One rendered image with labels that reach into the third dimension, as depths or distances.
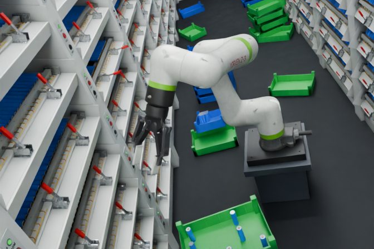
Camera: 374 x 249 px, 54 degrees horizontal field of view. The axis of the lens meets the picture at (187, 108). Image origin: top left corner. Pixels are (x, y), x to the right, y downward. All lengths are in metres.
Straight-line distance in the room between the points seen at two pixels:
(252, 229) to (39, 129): 0.78
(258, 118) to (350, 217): 0.64
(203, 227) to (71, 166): 0.54
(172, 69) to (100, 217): 0.53
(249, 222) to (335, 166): 0.93
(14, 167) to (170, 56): 0.53
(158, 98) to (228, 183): 1.16
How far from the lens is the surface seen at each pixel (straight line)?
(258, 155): 1.87
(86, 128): 1.34
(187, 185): 2.31
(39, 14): 1.26
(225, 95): 1.71
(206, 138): 2.59
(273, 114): 1.78
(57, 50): 1.30
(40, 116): 1.11
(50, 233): 1.03
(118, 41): 1.99
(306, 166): 1.84
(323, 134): 2.41
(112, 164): 1.44
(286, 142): 1.88
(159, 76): 1.16
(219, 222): 1.42
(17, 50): 1.08
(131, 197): 1.56
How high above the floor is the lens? 1.56
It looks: 32 degrees down
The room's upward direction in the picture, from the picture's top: 21 degrees counter-clockwise
